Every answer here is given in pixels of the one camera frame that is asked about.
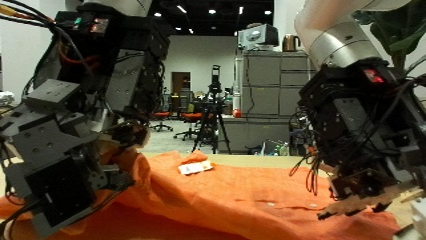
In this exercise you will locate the orange seat office chair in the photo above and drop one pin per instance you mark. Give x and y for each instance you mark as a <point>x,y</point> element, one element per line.
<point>191,116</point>
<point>161,114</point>

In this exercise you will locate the low grey cabinet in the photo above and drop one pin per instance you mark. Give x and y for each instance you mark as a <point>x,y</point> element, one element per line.
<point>247,133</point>

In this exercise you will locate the green plastic bottle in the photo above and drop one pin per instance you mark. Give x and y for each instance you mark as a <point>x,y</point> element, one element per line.
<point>283,149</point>

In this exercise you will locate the orange button-up shirt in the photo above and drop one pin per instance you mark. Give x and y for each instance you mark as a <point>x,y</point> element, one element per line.
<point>230,200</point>

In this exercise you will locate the black camera tripod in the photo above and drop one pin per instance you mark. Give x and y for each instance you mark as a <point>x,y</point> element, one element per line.
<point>214,100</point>

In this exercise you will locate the tall grey filing cabinet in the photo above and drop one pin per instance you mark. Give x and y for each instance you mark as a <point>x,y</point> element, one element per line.
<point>266,83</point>

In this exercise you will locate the copper kettle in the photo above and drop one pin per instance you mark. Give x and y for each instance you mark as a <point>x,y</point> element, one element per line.
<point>290,43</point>

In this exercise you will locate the grey box monitor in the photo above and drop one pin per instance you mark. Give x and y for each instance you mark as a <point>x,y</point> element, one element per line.
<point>257,36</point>

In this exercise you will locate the brown door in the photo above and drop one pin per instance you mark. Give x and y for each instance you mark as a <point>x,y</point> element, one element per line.
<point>179,83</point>

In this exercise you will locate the red ball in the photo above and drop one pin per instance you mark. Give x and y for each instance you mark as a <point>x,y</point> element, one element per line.
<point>235,113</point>

